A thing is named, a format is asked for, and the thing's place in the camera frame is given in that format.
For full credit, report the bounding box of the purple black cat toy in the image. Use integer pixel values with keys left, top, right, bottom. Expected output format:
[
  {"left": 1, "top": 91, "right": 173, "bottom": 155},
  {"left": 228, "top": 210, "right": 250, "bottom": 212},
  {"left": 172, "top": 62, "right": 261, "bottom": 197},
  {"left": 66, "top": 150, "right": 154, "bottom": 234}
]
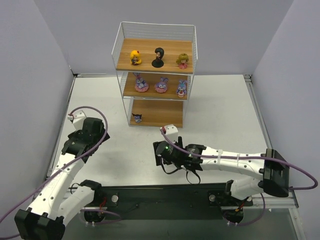
[{"left": 132, "top": 113, "right": 142, "bottom": 124}]

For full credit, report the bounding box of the small purple bunny toy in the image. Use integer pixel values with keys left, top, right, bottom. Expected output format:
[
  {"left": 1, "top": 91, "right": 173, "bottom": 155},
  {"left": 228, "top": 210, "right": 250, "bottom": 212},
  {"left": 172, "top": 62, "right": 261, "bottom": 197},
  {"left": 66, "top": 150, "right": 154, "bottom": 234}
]
[{"left": 176, "top": 80, "right": 188, "bottom": 98}]

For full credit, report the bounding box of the purple bunny pink donut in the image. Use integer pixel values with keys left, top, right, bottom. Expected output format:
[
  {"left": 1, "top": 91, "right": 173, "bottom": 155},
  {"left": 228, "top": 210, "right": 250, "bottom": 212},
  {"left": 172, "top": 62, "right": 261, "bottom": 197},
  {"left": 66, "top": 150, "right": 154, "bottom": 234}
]
[
  {"left": 154, "top": 77, "right": 169, "bottom": 94},
  {"left": 133, "top": 72, "right": 149, "bottom": 93}
]

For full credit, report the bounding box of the black haired doll toy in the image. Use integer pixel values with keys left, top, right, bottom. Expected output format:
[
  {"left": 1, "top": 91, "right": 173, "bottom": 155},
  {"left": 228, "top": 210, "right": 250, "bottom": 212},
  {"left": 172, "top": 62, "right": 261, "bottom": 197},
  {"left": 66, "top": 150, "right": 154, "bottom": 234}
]
[{"left": 151, "top": 47, "right": 165, "bottom": 68}]

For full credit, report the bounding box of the blonde pink dress doll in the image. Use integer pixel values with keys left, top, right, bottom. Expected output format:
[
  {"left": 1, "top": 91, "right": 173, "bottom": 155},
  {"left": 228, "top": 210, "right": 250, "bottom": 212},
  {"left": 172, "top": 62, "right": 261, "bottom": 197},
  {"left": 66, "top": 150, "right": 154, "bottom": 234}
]
[{"left": 176, "top": 53, "right": 189, "bottom": 70}]

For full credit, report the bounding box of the yellow haired doll toy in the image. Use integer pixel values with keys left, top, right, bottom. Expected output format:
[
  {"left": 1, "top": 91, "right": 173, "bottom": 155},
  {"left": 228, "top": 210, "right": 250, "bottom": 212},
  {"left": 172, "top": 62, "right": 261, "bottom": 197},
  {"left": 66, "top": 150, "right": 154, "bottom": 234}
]
[{"left": 130, "top": 50, "right": 142, "bottom": 66}]

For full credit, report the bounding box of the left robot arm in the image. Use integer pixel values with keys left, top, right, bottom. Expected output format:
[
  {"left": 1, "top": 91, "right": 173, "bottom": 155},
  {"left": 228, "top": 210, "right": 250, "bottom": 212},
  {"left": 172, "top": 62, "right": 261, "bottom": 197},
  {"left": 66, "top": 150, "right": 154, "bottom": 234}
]
[{"left": 14, "top": 117, "right": 110, "bottom": 240}]

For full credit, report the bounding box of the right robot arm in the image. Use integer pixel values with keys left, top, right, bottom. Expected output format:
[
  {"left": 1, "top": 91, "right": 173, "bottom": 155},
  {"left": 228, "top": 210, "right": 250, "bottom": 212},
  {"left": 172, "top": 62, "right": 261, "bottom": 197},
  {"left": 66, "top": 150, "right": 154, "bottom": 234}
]
[{"left": 153, "top": 141, "right": 290, "bottom": 200}]

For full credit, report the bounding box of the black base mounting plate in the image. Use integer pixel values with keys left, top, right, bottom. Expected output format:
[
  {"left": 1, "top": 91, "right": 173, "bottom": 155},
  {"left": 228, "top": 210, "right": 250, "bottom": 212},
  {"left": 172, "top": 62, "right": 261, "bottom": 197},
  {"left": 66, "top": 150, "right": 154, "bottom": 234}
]
[{"left": 83, "top": 183, "right": 253, "bottom": 225}]

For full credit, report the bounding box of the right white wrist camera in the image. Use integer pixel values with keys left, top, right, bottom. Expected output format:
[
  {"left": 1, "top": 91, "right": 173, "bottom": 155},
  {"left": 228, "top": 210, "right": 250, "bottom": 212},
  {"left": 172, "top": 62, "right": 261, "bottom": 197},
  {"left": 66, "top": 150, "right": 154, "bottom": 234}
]
[{"left": 160, "top": 124, "right": 179, "bottom": 144}]

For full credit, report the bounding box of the white wire wooden shelf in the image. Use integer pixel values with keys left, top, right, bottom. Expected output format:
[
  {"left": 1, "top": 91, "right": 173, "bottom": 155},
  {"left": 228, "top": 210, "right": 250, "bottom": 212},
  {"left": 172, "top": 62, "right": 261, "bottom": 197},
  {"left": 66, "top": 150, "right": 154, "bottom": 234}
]
[{"left": 111, "top": 21, "right": 198, "bottom": 128}]

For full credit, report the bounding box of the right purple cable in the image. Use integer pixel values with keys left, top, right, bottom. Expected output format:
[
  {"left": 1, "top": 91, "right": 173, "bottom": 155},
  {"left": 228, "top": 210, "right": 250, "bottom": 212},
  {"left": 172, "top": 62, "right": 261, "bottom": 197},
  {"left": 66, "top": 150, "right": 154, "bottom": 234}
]
[{"left": 161, "top": 129, "right": 319, "bottom": 227}]

